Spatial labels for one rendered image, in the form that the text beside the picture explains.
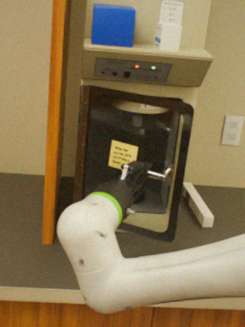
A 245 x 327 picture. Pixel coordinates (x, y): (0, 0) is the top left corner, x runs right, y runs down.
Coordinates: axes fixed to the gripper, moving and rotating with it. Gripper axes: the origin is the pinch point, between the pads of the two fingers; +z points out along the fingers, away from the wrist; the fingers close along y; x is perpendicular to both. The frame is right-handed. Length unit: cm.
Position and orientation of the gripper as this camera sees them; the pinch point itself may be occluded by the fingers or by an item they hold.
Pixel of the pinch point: (142, 171)
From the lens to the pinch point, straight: 127.6
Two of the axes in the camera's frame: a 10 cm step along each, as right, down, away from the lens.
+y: 1.0, -9.3, -3.6
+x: -9.3, -2.2, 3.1
